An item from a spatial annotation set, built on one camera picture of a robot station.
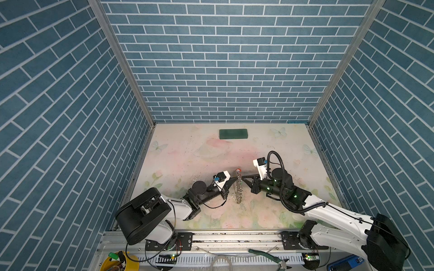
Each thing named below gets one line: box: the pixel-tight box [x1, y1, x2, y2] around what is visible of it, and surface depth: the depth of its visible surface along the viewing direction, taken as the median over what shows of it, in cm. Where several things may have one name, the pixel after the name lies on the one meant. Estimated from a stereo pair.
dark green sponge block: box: [219, 128, 249, 140], surface depth 117 cm
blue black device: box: [326, 254, 365, 271], surface depth 69 cm
